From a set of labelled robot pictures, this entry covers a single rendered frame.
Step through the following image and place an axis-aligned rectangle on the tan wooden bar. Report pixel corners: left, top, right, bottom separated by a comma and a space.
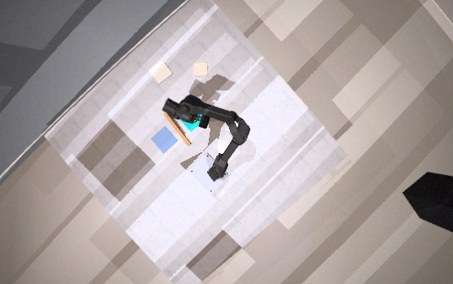
163, 112, 191, 146

